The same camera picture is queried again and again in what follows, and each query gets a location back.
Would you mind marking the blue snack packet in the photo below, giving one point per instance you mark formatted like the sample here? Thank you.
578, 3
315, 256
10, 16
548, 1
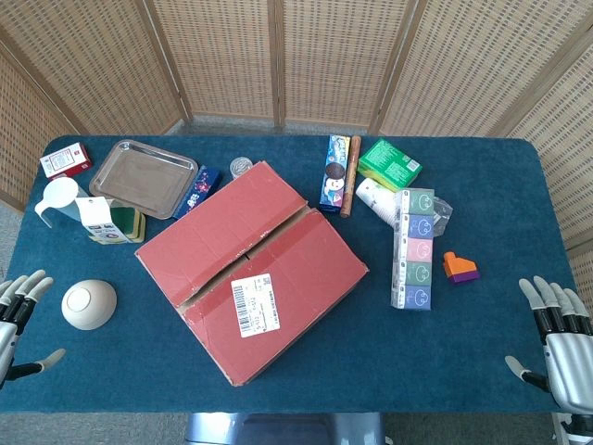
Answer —
197, 194

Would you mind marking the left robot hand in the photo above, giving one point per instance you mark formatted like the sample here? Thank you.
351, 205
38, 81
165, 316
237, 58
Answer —
9, 334

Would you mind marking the red and white small box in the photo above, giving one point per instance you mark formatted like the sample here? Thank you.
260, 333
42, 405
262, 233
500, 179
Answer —
65, 160

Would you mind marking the wicker folding screen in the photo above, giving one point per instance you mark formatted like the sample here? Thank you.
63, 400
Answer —
222, 55

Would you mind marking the multicolour tissue pack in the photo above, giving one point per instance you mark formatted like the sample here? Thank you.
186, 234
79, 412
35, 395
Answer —
414, 250

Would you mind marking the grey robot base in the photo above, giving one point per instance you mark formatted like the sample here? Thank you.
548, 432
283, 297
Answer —
282, 428

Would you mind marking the blue table cloth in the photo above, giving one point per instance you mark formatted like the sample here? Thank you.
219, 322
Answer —
417, 352

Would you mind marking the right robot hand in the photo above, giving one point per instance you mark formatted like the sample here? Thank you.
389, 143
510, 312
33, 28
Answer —
570, 361

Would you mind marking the red cardboard box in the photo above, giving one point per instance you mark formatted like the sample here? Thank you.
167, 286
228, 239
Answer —
222, 241

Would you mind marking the orange and purple toy block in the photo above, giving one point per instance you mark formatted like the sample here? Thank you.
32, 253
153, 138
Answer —
461, 269

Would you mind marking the white plastic measuring cup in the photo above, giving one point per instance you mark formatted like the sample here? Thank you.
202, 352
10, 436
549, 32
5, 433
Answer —
58, 192

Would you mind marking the blue cookie box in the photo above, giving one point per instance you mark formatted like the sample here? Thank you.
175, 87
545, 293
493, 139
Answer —
334, 176

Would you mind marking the sleeve of white paper cups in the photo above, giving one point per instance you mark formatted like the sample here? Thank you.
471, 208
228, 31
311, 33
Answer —
377, 199

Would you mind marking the beige bowl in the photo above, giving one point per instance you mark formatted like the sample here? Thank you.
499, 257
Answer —
90, 306

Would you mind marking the green box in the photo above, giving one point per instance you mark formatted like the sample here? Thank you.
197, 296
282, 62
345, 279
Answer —
389, 162

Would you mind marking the brown cylindrical stick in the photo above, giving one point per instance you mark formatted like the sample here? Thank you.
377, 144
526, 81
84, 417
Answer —
352, 176

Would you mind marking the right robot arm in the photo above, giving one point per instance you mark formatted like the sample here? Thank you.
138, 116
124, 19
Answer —
579, 428

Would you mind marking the metal tray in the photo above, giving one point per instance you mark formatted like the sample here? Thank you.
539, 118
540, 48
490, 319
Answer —
143, 178

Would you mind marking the sponge package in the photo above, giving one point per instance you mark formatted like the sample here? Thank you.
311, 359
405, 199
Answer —
99, 222

